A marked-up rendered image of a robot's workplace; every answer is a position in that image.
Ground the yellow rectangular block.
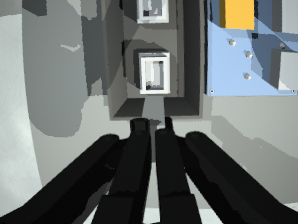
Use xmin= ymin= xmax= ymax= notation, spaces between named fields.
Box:
xmin=219 ymin=0 xmax=254 ymax=30

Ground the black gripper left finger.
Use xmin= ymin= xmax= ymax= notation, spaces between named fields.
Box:
xmin=0 ymin=96 xmax=154 ymax=224

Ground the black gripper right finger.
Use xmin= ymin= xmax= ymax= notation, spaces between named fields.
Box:
xmin=153 ymin=96 xmax=298 ymax=224

